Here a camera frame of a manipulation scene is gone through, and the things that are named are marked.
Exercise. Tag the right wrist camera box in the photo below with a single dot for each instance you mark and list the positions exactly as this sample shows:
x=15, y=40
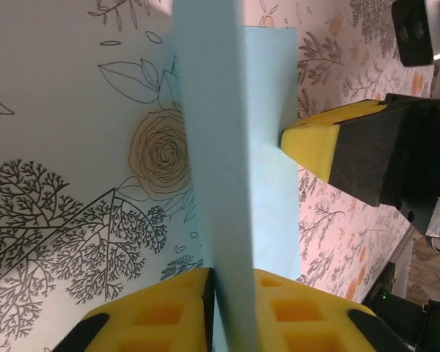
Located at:
x=414, y=33

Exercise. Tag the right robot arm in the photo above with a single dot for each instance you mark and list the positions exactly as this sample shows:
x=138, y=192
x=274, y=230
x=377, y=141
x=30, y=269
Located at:
x=407, y=319

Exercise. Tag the light blue paper sheet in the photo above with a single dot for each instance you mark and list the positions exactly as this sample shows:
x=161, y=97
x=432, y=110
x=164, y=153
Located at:
x=220, y=146

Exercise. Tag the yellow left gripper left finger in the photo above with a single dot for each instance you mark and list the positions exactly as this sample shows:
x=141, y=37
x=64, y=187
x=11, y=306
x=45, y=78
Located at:
x=161, y=293

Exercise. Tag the floral patterned table cover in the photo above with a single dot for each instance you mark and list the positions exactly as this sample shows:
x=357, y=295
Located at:
x=58, y=110

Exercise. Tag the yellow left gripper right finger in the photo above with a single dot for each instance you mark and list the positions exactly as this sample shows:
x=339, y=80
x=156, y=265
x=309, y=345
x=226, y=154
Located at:
x=326, y=308

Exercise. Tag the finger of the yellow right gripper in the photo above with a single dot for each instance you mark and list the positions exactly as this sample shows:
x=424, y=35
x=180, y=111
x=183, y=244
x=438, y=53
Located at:
x=352, y=111
x=359, y=157

